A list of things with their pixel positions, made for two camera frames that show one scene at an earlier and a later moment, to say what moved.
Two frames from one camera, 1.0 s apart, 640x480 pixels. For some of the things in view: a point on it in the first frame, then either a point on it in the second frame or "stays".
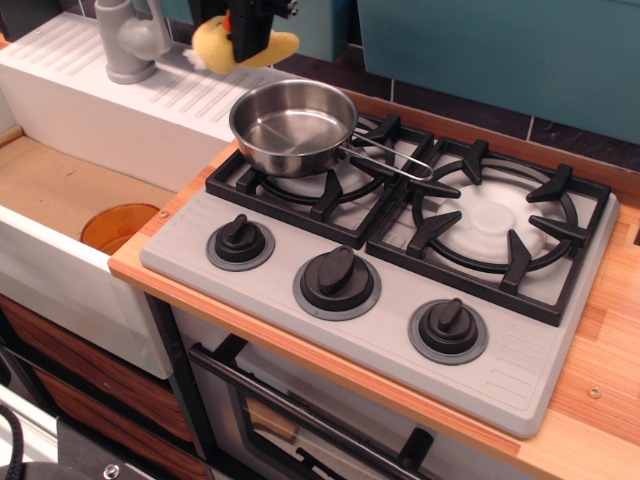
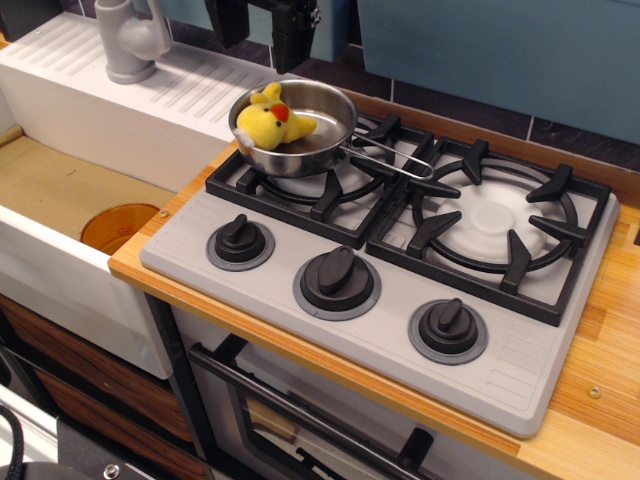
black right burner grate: [511, 232] stays
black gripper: [251, 22] -> [292, 28]
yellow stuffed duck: [211, 47] -> [266, 122]
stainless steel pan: [303, 128] stays
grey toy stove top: [477, 280] stays
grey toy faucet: [134, 39] stays
